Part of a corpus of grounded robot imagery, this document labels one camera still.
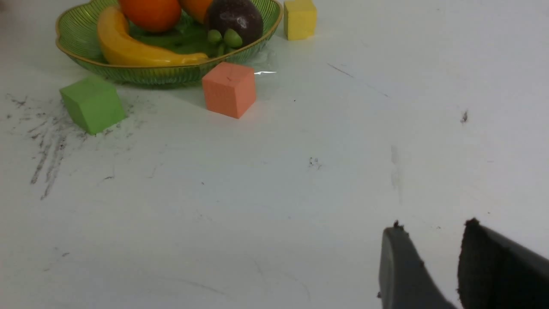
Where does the yellow banana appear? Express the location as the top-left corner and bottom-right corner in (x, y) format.
(97, 4), (208, 68)

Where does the orange mango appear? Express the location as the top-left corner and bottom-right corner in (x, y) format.
(178, 0), (212, 24)

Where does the green foam cube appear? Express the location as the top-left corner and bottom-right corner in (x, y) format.
(59, 76), (126, 135)

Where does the yellow foam cube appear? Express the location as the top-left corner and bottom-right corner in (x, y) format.
(283, 0), (317, 41)

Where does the orange persimmon with leaves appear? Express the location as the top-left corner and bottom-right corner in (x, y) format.
(118, 0), (182, 33)

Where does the dark purple mangosteen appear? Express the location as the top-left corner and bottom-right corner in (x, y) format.
(204, 0), (263, 57)

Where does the salmon pink foam cube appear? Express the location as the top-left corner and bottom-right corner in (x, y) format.
(202, 61), (256, 119)

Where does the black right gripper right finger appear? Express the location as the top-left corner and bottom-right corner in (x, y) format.
(457, 218), (549, 309)

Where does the green glass leaf plate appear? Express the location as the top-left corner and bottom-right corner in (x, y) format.
(56, 0), (283, 88)

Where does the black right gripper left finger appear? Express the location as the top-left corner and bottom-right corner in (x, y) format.
(377, 221), (455, 309)

